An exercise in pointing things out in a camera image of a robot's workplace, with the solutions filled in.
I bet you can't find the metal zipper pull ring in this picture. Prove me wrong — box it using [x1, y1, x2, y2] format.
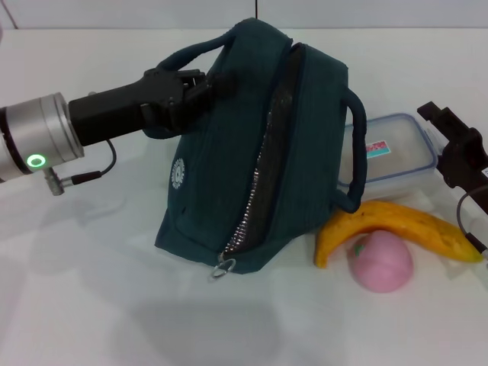
[207, 251, 236, 282]

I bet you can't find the clear food container blue lid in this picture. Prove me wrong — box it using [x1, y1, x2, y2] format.
[337, 112, 436, 202]

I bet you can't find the yellow banana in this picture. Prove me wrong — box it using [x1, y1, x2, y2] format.
[313, 201, 485, 269]

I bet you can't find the dark blue insulated lunch bag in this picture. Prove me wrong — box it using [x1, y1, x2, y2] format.
[143, 18, 369, 276]

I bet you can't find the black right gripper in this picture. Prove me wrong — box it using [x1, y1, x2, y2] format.
[416, 100, 488, 190]

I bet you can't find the right arm cable with plug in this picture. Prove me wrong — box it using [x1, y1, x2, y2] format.
[456, 189, 488, 262]

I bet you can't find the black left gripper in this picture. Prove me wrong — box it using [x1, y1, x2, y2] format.
[67, 67, 236, 148]

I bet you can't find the pink toy peach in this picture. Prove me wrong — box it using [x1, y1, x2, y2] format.
[349, 232, 415, 294]

